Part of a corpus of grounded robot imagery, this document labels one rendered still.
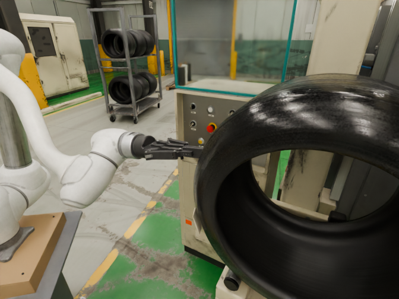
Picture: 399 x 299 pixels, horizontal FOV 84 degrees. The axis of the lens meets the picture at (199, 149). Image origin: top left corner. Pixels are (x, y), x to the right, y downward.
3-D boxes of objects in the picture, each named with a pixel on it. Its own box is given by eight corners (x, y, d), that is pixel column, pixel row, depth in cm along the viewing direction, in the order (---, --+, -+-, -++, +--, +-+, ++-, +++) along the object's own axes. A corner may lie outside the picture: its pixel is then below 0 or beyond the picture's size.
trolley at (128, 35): (140, 105, 551) (128, 14, 464) (163, 106, 538) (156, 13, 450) (108, 123, 436) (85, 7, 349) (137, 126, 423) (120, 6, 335)
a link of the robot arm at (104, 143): (143, 142, 82) (125, 172, 75) (114, 139, 89) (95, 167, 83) (127, 122, 74) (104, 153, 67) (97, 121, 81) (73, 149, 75)
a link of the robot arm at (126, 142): (135, 127, 77) (148, 128, 74) (141, 151, 80) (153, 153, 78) (114, 136, 70) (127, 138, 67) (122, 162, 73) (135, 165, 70)
